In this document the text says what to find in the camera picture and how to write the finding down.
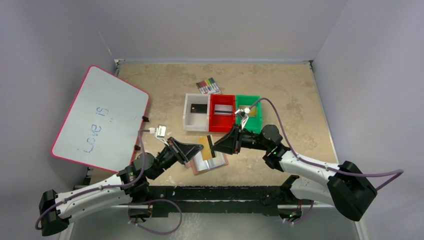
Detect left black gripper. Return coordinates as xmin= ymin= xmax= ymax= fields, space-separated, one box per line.
xmin=150 ymin=136 xmax=203 ymax=180

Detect pink leather card holder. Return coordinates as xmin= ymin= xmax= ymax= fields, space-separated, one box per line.
xmin=184 ymin=152 xmax=229 ymax=176

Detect orange credit card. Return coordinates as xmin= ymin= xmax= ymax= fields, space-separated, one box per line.
xmin=198 ymin=135 xmax=216 ymax=161

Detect red plastic bin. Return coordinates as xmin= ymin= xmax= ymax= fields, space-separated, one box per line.
xmin=208 ymin=94 xmax=236 ymax=133

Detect green plastic bin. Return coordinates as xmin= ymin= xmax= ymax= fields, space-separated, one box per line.
xmin=235 ymin=95 xmax=263 ymax=134

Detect white plastic bin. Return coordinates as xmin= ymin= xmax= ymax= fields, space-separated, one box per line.
xmin=182 ymin=93 xmax=210 ymax=132

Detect red framed whiteboard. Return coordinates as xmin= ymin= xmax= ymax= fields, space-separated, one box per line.
xmin=50 ymin=65 xmax=150 ymax=173

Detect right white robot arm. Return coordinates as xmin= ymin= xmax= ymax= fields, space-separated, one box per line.
xmin=211 ymin=124 xmax=378 ymax=222

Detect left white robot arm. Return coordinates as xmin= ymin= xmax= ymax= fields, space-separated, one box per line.
xmin=35 ymin=137 xmax=204 ymax=237

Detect silver credit card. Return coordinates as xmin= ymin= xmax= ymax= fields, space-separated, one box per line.
xmin=213 ymin=104 xmax=233 ymax=116

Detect gold card in bin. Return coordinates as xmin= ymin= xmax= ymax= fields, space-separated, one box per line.
xmin=238 ymin=104 xmax=258 ymax=117

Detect black credit card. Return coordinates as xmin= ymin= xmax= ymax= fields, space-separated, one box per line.
xmin=190 ymin=103 xmax=208 ymax=114

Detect pack of coloured markers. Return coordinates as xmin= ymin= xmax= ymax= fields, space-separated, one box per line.
xmin=195 ymin=77 xmax=222 ymax=95

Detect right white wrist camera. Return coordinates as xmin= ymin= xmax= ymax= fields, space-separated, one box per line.
xmin=235 ymin=107 xmax=251 ymax=130

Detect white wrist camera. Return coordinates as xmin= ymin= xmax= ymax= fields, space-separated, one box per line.
xmin=154 ymin=125 xmax=167 ymax=139
xmin=235 ymin=107 xmax=251 ymax=130

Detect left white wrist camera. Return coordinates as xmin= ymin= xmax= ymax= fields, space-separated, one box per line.
xmin=154 ymin=125 xmax=167 ymax=139

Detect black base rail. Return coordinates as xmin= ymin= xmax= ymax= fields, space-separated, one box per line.
xmin=117 ymin=185 xmax=312 ymax=218

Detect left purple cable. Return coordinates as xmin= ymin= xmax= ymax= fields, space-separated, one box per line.
xmin=34 ymin=128 xmax=157 ymax=231

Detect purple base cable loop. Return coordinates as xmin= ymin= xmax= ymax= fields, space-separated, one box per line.
xmin=127 ymin=198 xmax=183 ymax=235

